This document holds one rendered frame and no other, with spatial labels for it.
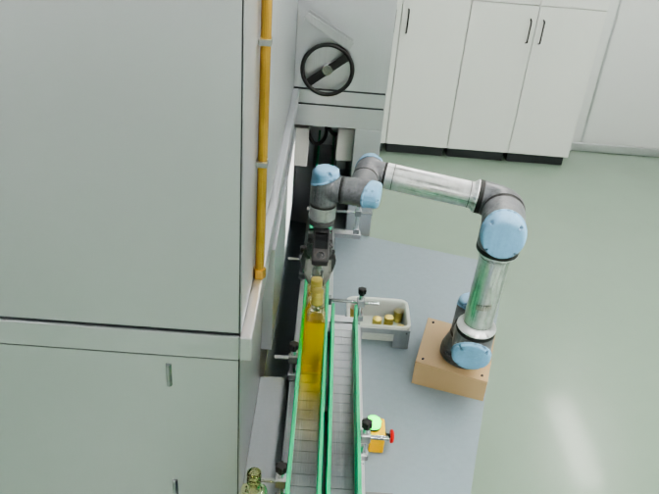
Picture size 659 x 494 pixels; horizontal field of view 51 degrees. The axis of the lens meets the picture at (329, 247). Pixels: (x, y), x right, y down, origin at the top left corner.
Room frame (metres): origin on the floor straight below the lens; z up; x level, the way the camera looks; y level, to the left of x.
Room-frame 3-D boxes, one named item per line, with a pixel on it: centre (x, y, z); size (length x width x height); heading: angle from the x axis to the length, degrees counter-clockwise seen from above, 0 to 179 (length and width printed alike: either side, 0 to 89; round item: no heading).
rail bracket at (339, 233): (2.52, -0.08, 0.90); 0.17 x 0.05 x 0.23; 91
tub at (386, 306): (2.00, -0.19, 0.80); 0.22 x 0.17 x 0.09; 91
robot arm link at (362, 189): (1.71, -0.07, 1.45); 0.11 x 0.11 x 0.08; 81
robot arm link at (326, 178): (1.70, 0.03, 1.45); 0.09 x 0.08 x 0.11; 81
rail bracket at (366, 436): (1.28, -0.16, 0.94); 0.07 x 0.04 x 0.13; 91
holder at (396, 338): (2.00, -0.17, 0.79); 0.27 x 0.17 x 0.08; 91
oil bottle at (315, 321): (1.63, 0.02, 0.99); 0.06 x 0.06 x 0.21; 2
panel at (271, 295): (2.02, 0.17, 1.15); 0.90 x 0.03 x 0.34; 1
